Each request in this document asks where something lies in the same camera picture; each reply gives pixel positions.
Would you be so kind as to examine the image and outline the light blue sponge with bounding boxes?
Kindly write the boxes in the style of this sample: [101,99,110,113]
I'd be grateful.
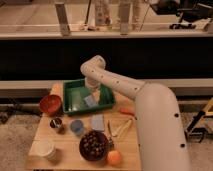
[84,95,98,108]

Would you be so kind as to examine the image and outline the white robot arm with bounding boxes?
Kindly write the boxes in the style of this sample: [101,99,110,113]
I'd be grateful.
[80,55,191,171]

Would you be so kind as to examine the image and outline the metal fork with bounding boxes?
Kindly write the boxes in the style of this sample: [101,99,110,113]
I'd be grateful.
[107,121,115,150]

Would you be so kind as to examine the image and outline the blue plastic cup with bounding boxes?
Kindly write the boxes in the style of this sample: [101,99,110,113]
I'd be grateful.
[70,120,84,136]

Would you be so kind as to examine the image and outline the grey blue sponge block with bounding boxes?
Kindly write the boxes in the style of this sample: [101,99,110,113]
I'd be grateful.
[91,115,105,132]

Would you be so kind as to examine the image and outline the small metal cup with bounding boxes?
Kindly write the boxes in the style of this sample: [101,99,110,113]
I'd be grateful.
[50,117,63,133]

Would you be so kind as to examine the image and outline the dark bowl with nuts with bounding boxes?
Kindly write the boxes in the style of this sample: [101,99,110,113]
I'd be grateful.
[79,130,109,162]

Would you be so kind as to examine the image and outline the yellow banana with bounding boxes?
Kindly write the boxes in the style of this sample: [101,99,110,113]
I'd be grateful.
[112,119,133,140]

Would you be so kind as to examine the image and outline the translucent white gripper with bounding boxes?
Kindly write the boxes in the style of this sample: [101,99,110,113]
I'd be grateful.
[85,78,100,102]

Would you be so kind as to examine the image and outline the orange fruit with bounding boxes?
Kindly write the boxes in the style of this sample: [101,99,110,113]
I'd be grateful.
[107,150,122,166]

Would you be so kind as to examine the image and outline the wooden table board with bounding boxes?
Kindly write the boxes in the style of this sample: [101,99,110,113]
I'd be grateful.
[26,92,142,171]

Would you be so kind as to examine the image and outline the red bowl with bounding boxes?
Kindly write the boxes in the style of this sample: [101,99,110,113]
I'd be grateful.
[39,94,62,116]

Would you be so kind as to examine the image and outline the green plastic tray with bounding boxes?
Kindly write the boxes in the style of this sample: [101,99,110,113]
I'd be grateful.
[63,79,115,115]

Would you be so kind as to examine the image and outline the orange carrot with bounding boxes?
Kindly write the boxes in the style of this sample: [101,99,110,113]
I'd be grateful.
[119,107,135,116]

